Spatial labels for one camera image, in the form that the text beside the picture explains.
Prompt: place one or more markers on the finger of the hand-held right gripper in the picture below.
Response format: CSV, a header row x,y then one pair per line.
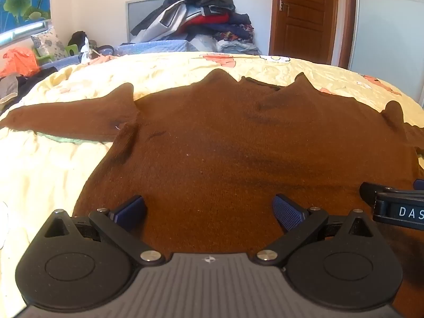
x,y
419,184
371,190

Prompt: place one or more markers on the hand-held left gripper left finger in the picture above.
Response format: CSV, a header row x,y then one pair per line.
x,y
130,211

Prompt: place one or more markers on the dark and grey clothes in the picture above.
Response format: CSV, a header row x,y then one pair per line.
x,y
20,84

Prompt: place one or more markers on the yellow floral quilt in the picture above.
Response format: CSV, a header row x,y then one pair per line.
x,y
39,169

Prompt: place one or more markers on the brown wooden door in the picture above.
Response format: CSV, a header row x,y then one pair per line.
x,y
304,23

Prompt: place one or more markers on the grey floral pillow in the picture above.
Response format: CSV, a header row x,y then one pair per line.
x,y
49,43

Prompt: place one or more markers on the green plastic stool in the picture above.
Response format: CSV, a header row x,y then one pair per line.
x,y
71,50

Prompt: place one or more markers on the pile of clothes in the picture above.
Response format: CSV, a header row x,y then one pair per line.
x,y
198,13

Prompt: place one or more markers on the white wardrobe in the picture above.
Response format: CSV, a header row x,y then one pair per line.
x,y
387,33

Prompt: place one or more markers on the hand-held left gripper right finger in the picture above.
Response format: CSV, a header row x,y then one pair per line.
x,y
287,212

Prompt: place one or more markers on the dark blue round object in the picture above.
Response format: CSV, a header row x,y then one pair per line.
x,y
106,50

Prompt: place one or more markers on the white plastic bag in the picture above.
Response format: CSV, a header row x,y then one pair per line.
x,y
85,51

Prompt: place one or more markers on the orange plastic bag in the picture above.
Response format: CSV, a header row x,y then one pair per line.
x,y
18,61

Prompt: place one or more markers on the blue quilted blanket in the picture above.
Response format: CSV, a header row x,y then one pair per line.
x,y
155,46

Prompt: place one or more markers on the white window frame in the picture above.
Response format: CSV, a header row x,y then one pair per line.
x,y
20,32

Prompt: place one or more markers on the grey flat panel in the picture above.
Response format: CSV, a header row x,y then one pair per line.
x,y
142,15

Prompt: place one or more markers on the brown knit sweater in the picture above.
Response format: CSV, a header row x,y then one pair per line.
x,y
215,159

